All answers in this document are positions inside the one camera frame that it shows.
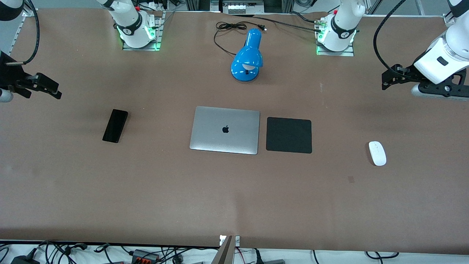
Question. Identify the grey beam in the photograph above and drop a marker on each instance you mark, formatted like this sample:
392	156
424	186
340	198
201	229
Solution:
225	255

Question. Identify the black smartphone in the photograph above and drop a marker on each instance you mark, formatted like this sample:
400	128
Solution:
115	126

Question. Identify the blue desk lamp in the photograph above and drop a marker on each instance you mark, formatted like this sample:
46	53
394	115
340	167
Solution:
249	55

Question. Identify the black power adapter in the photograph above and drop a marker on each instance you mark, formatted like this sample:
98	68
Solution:
25	260

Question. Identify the white metal bracket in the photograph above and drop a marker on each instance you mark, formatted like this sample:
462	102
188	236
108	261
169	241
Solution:
237	240

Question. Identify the white computer mouse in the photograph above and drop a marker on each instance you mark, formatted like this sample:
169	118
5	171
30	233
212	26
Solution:
377	153

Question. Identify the black orange connector box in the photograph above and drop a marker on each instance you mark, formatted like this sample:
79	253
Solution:
143	255

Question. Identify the silver laptop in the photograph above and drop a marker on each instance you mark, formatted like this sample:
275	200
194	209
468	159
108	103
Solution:
220	139

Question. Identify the aluminium table rail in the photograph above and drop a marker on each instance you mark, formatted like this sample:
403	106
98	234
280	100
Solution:
15	36

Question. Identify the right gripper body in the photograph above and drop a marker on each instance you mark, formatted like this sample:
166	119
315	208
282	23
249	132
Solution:
11	75

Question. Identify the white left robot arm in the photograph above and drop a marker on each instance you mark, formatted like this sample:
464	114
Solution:
342	25

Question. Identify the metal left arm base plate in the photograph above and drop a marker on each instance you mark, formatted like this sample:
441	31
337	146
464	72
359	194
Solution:
348	53

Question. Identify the white power strip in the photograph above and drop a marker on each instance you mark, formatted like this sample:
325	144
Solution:
238	8

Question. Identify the aluminium corner bracket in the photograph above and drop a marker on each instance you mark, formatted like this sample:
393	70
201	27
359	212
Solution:
30	13
449	19

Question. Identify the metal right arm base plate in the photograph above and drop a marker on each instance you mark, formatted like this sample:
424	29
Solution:
159	33

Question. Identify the black mouse pad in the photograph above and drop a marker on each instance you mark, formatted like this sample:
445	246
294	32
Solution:
289	135

